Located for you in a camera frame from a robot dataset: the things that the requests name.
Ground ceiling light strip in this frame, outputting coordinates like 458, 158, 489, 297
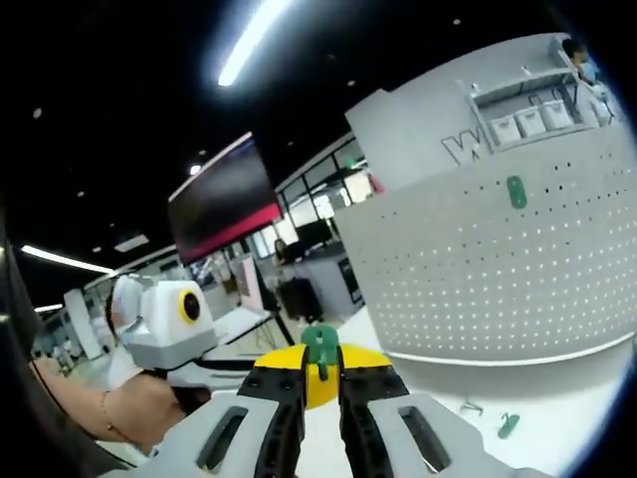
216, 0, 298, 89
19, 243, 118, 276

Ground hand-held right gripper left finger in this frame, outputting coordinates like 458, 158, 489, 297
158, 345, 309, 478

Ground white side table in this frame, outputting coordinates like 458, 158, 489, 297
213, 303, 295, 350

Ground grey storage shelf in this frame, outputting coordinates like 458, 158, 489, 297
465, 64, 623, 153

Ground black case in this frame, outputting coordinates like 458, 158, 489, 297
277, 276, 324, 325

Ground white storage bin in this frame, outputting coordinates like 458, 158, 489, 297
515, 107, 548, 139
489, 115, 520, 149
540, 99, 574, 131

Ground standing sign board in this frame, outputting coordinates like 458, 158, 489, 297
238, 258, 266, 311

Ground large wall display screen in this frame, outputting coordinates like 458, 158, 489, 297
166, 131, 285, 268

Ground white perforated mounting plate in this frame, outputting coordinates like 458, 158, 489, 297
336, 132, 637, 368

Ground black computer monitor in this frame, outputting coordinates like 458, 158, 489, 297
296, 218, 334, 260

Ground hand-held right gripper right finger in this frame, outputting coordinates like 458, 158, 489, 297
337, 342, 492, 478

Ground thin wrist bracelet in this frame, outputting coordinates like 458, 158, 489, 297
102, 390, 125, 434

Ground person's left hand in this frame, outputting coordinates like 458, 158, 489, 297
102, 368, 213, 452

